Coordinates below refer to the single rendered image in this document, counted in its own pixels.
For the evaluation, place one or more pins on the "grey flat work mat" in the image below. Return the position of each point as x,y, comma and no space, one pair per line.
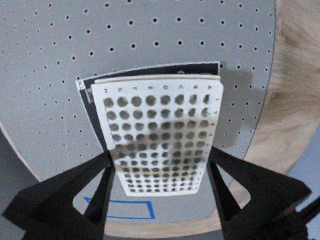
45,45

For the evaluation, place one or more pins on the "white well plate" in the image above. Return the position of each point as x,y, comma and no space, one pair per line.
147,165

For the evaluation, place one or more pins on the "blue tape outline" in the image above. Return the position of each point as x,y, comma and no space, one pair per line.
148,203

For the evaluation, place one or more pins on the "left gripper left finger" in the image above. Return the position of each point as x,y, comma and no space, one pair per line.
51,200

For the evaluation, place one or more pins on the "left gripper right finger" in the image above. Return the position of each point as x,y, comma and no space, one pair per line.
272,195

